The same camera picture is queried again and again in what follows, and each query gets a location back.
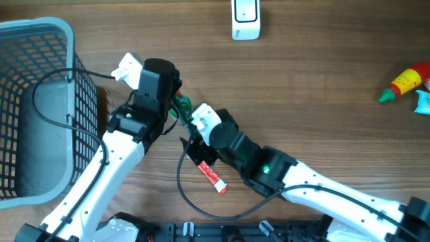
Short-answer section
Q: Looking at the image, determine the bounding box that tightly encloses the green lid spice jar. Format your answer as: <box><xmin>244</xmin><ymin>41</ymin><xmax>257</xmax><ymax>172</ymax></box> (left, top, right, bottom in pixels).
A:
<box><xmin>169</xmin><ymin>92</ymin><xmax>192</xmax><ymax>125</ymax></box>

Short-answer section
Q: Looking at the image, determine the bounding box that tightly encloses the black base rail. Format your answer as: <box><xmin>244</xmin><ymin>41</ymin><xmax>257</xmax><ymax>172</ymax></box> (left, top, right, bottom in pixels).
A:
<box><xmin>112</xmin><ymin>212</ymin><xmax>333</xmax><ymax>242</ymax></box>

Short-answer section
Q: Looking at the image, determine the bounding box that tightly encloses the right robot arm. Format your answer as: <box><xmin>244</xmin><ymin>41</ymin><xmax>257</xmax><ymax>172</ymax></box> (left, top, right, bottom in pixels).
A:
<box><xmin>177</xmin><ymin>104</ymin><xmax>429</xmax><ymax>241</ymax></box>

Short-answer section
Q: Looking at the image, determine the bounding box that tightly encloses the red sauce bottle green cap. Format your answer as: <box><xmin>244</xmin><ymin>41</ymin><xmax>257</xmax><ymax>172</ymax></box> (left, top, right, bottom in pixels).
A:
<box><xmin>378</xmin><ymin>62</ymin><xmax>429</xmax><ymax>104</ymax></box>

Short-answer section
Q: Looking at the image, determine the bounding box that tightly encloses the grey plastic mesh basket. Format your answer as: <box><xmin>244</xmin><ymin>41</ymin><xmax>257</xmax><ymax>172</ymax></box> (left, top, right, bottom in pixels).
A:
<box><xmin>1</xmin><ymin>17</ymin><xmax>97</xmax><ymax>209</ymax></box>

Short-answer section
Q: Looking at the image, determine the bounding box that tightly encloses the small red white packet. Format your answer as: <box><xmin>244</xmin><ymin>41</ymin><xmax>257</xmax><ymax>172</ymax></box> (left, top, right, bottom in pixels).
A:
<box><xmin>423</xmin><ymin>79</ymin><xmax>430</xmax><ymax>91</ymax></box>

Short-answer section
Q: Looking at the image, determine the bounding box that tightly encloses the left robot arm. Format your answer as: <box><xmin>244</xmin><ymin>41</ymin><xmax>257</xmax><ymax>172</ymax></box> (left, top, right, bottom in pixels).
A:
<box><xmin>15</xmin><ymin>53</ymin><xmax>182</xmax><ymax>241</ymax></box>

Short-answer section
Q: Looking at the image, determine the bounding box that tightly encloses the teal wet wipes packet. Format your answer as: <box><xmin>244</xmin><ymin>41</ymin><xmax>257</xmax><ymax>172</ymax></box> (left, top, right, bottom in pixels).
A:
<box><xmin>415</xmin><ymin>90</ymin><xmax>430</xmax><ymax>115</ymax></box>

